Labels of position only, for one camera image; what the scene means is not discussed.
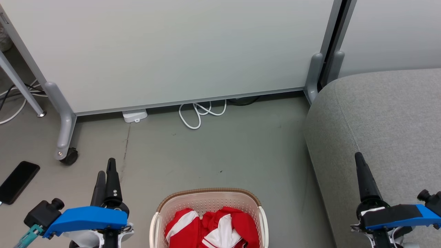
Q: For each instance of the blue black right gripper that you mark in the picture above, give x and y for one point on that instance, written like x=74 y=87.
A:
x=396 y=215

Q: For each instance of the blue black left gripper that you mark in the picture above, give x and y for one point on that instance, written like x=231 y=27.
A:
x=86 y=218

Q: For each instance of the plain red white-striped garment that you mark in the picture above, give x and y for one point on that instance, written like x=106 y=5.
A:
x=181 y=224

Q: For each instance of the red white lettered jersey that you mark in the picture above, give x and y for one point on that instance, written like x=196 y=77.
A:
x=231 y=227

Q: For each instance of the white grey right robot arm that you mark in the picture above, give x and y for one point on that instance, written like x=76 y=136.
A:
x=382 y=243

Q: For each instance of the grey fabric sofa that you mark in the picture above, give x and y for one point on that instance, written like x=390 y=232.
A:
x=386 y=120

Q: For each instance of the black caster wheel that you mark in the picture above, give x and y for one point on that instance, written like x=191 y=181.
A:
x=70 y=156

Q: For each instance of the white power adapter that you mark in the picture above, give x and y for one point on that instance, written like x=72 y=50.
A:
x=135 y=115

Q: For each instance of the black smartphone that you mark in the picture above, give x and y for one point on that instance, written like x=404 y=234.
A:
x=18 y=182

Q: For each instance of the beige perforated laundry basket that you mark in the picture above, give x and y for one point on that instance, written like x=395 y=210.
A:
x=206 y=199

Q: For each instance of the grey metal table leg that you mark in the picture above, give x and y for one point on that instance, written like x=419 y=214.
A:
x=20 y=86

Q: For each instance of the wide white partition, grey legs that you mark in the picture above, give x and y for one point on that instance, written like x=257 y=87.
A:
x=172 y=51

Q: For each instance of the narrow white partition, grey leg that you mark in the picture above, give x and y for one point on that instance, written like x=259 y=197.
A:
x=389 y=34

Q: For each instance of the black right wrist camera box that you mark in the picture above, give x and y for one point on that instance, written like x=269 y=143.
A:
x=432 y=199

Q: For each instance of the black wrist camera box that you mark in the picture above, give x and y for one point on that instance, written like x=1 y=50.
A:
x=41 y=213
x=432 y=199

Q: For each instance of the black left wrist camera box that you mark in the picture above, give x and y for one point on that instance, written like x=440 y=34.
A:
x=41 y=213

